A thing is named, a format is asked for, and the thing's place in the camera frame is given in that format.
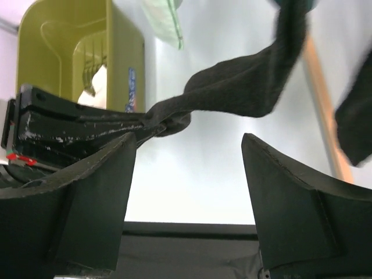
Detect olive green plastic basket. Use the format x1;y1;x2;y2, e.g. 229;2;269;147
16;1;145;113

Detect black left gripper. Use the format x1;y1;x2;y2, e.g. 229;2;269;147
1;84;166;186

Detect white sock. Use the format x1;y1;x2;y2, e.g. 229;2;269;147
77;65;107;109

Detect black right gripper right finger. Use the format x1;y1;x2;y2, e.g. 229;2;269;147
241;134;371;270

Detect wooden hanger stand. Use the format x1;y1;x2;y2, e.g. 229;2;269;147
303;34;353;184

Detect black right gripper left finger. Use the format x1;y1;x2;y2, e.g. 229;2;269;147
1;133;137;273

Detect mint green cloth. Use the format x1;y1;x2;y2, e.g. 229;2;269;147
141;0;184;50

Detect black sock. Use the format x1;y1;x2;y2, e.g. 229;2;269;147
335;53;371;166
143;1;307;137

